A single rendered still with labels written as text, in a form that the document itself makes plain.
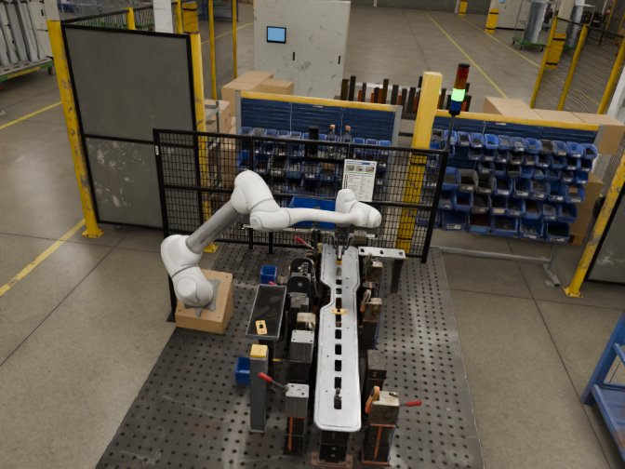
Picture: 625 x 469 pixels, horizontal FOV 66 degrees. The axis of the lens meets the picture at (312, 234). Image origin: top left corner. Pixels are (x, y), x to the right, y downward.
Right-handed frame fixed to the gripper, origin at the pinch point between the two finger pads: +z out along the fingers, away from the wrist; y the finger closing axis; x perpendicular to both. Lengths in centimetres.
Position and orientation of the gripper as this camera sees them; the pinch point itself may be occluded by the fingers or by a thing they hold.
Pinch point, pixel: (339, 254)
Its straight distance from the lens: 282.2
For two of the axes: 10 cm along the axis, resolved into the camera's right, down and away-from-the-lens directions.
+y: 10.0, 0.8, -0.1
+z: -0.6, 8.7, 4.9
